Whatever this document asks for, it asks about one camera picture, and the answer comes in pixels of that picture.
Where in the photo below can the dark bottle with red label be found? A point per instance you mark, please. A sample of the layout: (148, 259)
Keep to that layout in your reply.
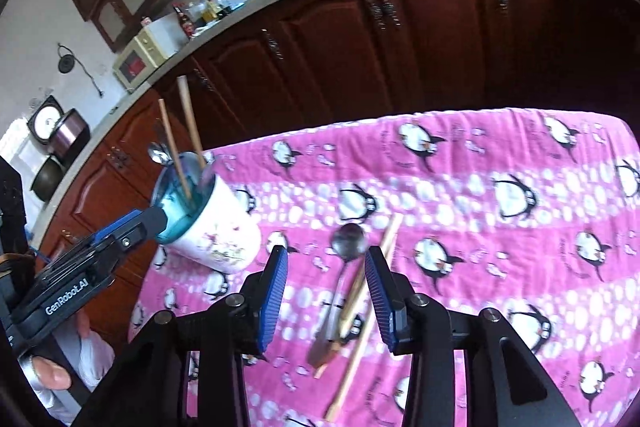
(185, 24)

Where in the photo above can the pink penguin print towel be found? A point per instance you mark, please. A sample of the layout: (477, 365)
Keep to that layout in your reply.
(475, 257)

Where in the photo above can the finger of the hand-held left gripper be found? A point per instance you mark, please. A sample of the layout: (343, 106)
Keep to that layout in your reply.
(152, 222)

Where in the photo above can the white cup with blue inside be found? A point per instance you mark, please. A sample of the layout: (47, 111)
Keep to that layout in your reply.
(225, 227)

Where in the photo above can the white box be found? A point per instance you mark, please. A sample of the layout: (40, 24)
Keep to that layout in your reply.
(157, 27)

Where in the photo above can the person's light clothing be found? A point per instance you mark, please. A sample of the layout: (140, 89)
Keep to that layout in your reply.
(95, 357)

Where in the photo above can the dark wooden base cabinets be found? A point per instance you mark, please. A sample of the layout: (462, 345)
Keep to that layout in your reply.
(350, 57)

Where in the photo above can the dark round pot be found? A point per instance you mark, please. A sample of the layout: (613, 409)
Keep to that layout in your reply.
(47, 179)

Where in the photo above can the black round wall fixture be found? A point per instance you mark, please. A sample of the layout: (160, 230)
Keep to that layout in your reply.
(65, 63)

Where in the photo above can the cream microwave oven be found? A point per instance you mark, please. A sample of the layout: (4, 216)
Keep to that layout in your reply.
(145, 52)

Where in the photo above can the silver rice cooker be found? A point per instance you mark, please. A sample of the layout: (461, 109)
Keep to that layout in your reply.
(70, 134)

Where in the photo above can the metal spoon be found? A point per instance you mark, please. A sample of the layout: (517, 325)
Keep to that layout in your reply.
(159, 154)
(350, 242)

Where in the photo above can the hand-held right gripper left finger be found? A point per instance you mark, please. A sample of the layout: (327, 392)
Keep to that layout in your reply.
(272, 307)

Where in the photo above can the person's left hand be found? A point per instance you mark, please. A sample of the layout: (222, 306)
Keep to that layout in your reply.
(50, 374)

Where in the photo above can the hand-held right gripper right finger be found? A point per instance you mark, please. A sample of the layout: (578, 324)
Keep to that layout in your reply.
(380, 302)

